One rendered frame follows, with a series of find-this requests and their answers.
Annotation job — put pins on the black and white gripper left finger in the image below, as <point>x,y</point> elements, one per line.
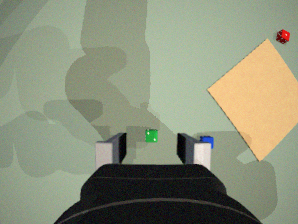
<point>111,151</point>

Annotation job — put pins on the orange square mat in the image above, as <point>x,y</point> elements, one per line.
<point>260,98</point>

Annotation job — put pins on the green die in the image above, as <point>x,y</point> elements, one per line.
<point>151,135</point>

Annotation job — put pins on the blue die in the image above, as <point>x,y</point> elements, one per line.
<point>208,139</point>

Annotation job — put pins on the red die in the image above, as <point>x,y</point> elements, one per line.
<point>283,36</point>

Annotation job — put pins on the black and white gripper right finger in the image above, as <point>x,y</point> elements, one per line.
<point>193,151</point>

